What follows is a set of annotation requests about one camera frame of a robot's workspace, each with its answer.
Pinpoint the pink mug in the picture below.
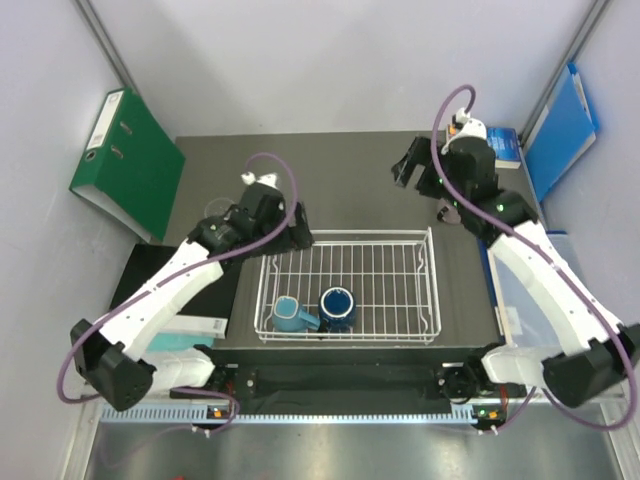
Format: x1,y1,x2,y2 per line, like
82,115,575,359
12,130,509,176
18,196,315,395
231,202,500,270
436,199,461,225

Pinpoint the dark blue mug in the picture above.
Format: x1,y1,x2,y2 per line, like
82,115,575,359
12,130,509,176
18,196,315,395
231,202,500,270
318,286,357,333

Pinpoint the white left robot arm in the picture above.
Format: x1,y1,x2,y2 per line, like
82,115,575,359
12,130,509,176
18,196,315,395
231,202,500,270
68,178,314,411

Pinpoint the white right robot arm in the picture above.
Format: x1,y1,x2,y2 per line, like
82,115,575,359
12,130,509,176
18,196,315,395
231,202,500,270
391,136,639,409

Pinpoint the paperback book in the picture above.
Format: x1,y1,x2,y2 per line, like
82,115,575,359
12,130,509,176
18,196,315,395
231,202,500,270
486,126,522,169

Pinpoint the blue folder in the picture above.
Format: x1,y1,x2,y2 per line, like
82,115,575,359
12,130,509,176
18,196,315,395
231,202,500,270
525,63,600,202

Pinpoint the light blue mug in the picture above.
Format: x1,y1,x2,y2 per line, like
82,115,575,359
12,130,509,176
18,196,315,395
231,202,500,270
272,296,321,333

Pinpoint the black book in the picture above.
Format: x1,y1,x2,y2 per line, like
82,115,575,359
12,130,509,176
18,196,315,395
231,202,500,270
110,244,241,339

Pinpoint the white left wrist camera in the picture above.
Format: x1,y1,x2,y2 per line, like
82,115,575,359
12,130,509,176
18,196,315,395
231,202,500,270
241,172,279,190

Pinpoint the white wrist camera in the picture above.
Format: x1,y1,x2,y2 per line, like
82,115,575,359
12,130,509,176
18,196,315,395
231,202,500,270
241,172,279,190
440,109,487,155

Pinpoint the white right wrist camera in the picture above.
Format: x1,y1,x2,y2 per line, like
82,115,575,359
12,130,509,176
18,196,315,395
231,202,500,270
440,109,487,155

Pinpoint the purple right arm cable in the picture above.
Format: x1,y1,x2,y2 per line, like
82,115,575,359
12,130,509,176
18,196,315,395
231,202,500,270
432,84,640,430

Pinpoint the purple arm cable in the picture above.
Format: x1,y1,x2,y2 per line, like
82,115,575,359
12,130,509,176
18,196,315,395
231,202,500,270
56,152,301,405
432,84,640,430

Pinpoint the white wire dish rack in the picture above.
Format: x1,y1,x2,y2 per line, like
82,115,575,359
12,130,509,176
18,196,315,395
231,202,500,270
254,229,442,345

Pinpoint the green ring binder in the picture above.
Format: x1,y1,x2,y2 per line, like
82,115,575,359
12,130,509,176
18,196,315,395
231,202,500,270
69,88,185,242

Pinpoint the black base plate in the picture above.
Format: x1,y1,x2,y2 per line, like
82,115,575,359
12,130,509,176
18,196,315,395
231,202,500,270
168,344,506,416

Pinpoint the white cable duct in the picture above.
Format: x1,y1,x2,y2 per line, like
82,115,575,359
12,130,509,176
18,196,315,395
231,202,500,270
100,403,478,425

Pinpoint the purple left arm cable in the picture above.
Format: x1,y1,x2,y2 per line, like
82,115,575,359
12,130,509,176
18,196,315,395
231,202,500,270
56,152,301,405

